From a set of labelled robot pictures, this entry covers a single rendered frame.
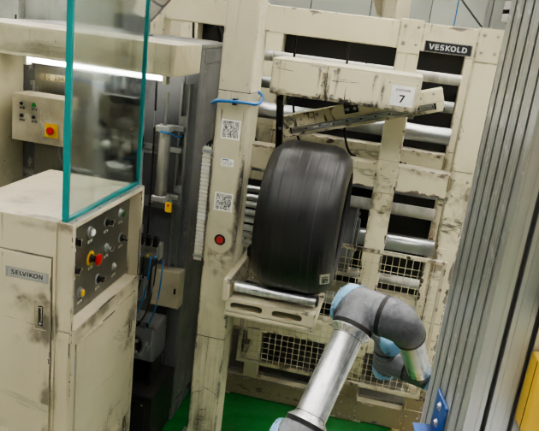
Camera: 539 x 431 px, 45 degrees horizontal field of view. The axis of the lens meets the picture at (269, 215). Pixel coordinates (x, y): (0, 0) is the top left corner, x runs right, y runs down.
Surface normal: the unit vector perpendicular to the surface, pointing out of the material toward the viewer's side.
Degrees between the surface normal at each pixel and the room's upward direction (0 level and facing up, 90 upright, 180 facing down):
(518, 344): 90
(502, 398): 90
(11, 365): 90
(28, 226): 90
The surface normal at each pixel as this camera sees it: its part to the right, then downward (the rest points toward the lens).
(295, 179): -0.08, -0.43
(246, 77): -0.21, 0.26
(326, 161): 0.00, -0.71
